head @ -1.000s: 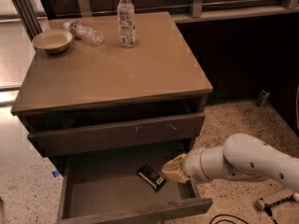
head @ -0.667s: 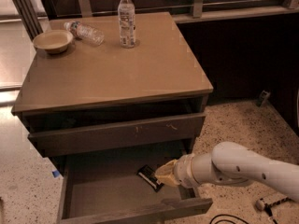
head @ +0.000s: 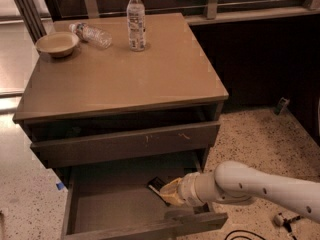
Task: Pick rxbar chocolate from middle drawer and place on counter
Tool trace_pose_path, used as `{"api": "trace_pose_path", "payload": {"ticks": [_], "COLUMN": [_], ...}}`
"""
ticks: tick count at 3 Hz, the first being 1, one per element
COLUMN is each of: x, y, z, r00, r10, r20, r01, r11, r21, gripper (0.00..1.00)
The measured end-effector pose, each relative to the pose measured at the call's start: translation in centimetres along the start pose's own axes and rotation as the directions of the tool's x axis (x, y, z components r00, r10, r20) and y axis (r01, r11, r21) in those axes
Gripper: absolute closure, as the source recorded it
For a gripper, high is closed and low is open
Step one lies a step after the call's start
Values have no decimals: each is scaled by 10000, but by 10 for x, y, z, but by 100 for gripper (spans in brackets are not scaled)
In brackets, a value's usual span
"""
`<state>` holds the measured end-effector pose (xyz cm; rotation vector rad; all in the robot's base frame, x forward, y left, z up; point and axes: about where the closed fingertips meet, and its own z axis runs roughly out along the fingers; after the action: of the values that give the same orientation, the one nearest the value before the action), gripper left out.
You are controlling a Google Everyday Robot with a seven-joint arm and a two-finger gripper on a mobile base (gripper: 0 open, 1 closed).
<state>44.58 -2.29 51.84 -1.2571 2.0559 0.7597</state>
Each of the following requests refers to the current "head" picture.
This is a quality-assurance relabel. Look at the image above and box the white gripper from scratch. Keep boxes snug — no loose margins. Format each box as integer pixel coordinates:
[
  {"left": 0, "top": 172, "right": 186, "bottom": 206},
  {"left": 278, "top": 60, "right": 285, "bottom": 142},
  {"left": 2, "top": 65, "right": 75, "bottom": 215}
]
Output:
[{"left": 159, "top": 172, "right": 203, "bottom": 207}]

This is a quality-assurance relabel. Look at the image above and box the black rxbar chocolate bar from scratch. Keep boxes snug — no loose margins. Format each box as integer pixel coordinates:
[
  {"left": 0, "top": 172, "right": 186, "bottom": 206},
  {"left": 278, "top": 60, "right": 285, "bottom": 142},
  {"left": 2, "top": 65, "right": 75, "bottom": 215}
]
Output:
[{"left": 147, "top": 177, "right": 166, "bottom": 196}]

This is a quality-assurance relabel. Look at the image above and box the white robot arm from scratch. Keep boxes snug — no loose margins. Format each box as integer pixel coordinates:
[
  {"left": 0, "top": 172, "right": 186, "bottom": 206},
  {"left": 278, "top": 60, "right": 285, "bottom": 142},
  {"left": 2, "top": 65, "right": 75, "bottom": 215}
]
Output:
[{"left": 160, "top": 161, "right": 320, "bottom": 223}]

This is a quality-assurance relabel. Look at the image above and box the open middle drawer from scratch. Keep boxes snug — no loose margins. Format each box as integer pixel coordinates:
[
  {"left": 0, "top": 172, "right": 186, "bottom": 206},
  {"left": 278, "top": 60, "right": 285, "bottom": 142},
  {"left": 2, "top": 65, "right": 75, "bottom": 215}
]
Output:
[{"left": 62, "top": 151, "right": 227, "bottom": 240}]

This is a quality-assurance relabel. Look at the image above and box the brown drawer cabinet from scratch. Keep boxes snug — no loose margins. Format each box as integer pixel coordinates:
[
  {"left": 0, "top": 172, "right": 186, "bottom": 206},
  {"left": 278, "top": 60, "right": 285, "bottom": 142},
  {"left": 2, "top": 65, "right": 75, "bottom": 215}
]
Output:
[{"left": 12, "top": 12, "right": 230, "bottom": 240}]

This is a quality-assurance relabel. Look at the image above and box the top drawer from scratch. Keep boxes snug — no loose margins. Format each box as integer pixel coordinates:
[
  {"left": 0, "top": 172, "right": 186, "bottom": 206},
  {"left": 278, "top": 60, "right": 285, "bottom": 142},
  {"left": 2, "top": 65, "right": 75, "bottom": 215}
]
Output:
[{"left": 31, "top": 121, "right": 220, "bottom": 168}]

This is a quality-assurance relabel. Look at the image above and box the blue tape piece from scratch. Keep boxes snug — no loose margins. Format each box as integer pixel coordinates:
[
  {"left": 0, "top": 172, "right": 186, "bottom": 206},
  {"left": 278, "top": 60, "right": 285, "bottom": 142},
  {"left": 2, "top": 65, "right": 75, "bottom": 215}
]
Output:
[{"left": 56, "top": 182, "right": 65, "bottom": 190}]

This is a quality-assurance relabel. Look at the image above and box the upright clear water bottle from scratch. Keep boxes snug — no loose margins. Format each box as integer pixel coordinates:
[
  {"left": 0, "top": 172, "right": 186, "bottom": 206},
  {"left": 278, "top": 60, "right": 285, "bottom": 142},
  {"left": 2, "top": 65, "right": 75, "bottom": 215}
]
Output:
[{"left": 126, "top": 0, "right": 146, "bottom": 51}]

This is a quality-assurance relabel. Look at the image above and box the lying clear water bottle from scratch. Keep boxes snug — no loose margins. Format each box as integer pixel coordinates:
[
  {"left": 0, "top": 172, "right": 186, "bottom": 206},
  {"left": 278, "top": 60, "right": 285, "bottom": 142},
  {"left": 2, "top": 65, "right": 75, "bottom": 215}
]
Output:
[{"left": 69, "top": 22, "right": 112, "bottom": 49}]

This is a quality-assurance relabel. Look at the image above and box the beige bowl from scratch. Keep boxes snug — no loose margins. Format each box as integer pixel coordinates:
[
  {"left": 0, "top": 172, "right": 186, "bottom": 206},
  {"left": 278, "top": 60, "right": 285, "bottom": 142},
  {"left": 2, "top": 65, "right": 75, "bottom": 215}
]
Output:
[{"left": 35, "top": 32, "right": 79, "bottom": 58}]

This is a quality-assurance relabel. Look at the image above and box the black floor cable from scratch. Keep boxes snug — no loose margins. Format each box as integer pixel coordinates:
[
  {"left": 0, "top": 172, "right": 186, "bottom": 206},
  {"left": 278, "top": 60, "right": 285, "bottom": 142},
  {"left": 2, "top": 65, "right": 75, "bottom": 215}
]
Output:
[{"left": 224, "top": 229, "right": 268, "bottom": 240}]

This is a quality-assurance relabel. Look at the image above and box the small grey floor bracket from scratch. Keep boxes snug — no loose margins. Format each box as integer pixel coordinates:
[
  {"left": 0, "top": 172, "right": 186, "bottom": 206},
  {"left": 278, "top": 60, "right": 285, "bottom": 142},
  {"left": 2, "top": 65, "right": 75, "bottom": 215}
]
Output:
[{"left": 274, "top": 97, "right": 290, "bottom": 115}]

